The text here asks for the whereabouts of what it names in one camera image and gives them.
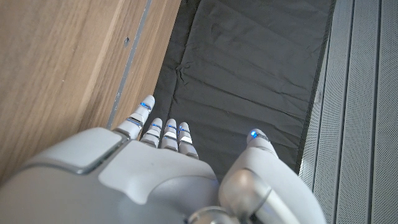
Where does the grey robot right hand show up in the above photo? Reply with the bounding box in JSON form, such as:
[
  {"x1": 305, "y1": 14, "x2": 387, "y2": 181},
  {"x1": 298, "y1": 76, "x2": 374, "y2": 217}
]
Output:
[{"x1": 0, "y1": 95, "x2": 327, "y2": 224}]

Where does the grey tape rectangle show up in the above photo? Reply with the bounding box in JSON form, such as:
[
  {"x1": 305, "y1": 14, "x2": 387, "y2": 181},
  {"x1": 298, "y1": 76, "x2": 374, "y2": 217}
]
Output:
[{"x1": 105, "y1": 0, "x2": 153, "y2": 130}]

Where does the black fabric curtain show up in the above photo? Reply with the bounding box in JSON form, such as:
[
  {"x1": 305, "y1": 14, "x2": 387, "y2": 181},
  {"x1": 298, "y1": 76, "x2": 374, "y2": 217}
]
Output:
[{"x1": 141, "y1": 0, "x2": 337, "y2": 183}]

